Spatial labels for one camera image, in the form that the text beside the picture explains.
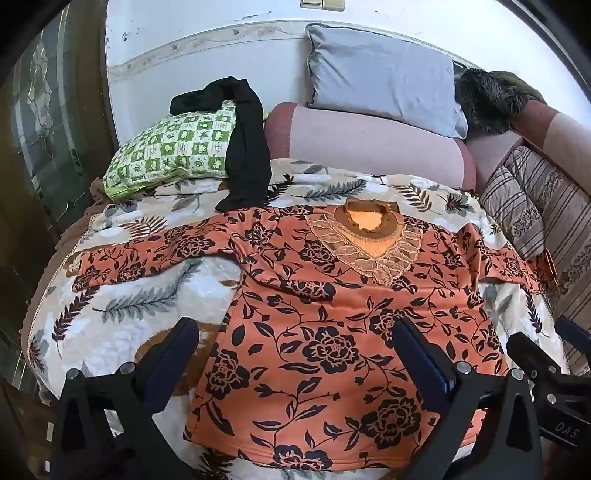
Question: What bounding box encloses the black garment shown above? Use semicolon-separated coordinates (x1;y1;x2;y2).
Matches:
169;78;272;213

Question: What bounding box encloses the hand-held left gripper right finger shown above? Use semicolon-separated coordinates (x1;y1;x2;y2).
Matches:
392;318;546;480

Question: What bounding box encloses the green checkered pillow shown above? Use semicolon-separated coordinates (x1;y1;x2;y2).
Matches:
102;100;241;201

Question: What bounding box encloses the leaf print blanket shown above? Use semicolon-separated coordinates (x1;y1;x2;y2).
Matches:
28;159;571;480

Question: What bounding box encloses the pink bolster cushion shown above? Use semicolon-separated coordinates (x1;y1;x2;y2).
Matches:
263;102;477;192

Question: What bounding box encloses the orange floral shirt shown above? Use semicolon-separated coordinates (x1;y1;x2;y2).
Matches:
71;199;559;472

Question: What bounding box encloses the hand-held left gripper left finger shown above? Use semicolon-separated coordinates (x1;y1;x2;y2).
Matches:
51;318;200;480

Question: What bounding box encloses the pink sofa armrest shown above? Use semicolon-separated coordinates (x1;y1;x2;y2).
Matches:
466;99;591;195

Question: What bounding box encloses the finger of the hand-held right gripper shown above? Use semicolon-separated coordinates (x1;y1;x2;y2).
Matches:
506;331;571;377
555;318;591;354

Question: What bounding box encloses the brown striped cushion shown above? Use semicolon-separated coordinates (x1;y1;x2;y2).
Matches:
480;145;591;374

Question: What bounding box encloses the olive green cloth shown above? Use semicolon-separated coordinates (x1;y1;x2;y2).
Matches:
489;71;546;103

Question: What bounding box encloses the grey pillow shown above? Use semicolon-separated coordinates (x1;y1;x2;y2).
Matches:
305;23;469;139

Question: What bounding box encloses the stained glass door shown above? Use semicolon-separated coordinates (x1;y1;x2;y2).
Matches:
11;4;109;217

